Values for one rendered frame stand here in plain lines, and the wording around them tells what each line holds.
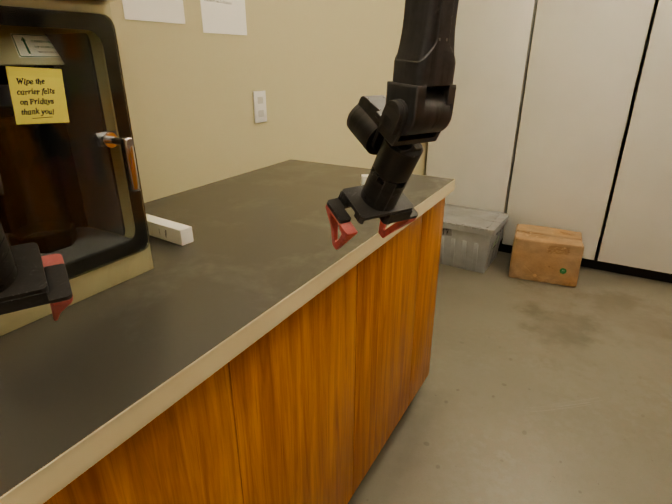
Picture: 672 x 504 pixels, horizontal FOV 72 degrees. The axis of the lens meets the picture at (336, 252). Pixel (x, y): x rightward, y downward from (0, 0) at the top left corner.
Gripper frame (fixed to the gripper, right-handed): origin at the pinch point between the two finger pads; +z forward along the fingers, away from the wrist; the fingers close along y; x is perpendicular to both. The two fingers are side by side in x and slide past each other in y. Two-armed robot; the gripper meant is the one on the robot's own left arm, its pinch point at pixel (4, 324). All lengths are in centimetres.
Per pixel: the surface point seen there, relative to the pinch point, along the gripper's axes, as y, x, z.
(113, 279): -14.5, -19.2, 21.7
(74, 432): -4.0, 13.1, 4.9
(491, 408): -143, 24, 107
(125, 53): -34, -89, 17
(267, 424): -34, 12, 36
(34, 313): -1.8, -13.8, 18.6
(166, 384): -14.9, 10.5, 6.8
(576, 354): -208, 22, 108
